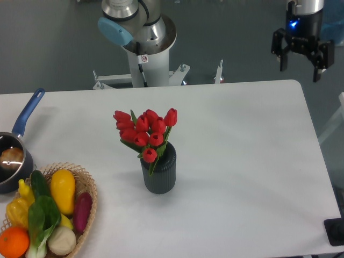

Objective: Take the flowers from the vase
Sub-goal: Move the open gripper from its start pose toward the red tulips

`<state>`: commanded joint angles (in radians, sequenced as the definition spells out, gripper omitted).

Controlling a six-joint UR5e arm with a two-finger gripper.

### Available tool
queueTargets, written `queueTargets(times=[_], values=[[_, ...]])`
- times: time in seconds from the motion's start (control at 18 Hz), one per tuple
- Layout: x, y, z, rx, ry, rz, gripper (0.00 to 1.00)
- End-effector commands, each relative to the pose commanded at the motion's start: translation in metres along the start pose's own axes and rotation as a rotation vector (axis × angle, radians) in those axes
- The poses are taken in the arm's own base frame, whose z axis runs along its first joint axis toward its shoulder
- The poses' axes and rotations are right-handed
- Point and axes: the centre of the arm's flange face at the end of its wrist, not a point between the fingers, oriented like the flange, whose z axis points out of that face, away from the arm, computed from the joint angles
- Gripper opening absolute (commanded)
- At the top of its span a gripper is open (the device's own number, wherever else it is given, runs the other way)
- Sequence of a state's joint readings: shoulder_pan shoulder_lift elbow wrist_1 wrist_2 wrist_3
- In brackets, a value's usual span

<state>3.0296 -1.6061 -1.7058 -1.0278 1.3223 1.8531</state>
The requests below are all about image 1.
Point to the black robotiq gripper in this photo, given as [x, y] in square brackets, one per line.
[302, 33]

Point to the red tulip bouquet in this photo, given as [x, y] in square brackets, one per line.
[146, 134]

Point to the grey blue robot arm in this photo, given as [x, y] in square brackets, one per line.
[133, 15]

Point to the dark grey ribbed vase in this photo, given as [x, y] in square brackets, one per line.
[163, 177]

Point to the blue transparent container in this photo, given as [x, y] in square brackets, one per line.
[332, 22]

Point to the black device at edge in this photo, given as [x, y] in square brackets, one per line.
[334, 231]

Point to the woven wicker basket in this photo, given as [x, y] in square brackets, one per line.
[84, 183]

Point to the purple eggplant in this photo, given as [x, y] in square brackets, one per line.
[82, 211]

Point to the yellow squash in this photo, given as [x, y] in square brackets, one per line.
[63, 188]

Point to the yellow banana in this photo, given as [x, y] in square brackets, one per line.
[66, 222]

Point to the dark green cucumber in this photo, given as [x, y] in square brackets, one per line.
[39, 184]

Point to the green bok choy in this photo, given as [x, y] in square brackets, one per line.
[43, 218]

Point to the small yellow gourd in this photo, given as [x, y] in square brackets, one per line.
[26, 192]

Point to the brown bread roll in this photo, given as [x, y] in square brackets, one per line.
[12, 158]

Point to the yellow bell pepper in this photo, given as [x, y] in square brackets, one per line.
[17, 213]

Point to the orange fruit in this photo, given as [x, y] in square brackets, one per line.
[14, 242]

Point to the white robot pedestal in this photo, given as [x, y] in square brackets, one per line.
[150, 70]

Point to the blue handled saucepan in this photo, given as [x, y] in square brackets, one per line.
[10, 178]

